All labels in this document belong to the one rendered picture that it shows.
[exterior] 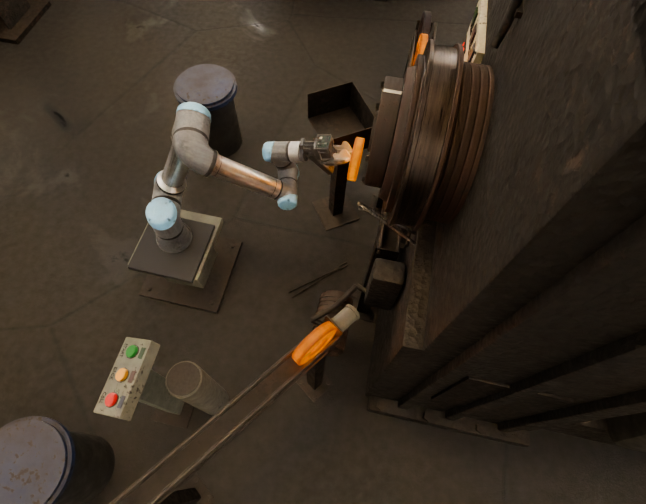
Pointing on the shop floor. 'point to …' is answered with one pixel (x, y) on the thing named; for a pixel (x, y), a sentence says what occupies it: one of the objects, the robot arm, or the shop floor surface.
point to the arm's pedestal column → (205, 293)
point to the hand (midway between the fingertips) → (356, 155)
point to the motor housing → (334, 315)
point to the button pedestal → (142, 388)
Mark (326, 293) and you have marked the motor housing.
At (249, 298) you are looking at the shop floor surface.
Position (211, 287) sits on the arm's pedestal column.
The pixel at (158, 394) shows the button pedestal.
